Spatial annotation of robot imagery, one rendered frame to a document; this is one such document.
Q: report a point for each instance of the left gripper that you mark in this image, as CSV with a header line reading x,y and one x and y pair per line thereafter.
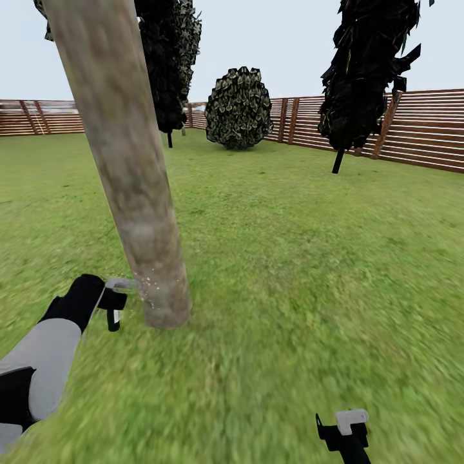
x,y
116,300

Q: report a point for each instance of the bush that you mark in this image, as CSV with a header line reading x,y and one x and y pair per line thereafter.
x,y
238,110

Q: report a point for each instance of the pesticide atomizer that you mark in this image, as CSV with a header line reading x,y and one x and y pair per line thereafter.
x,y
114,320

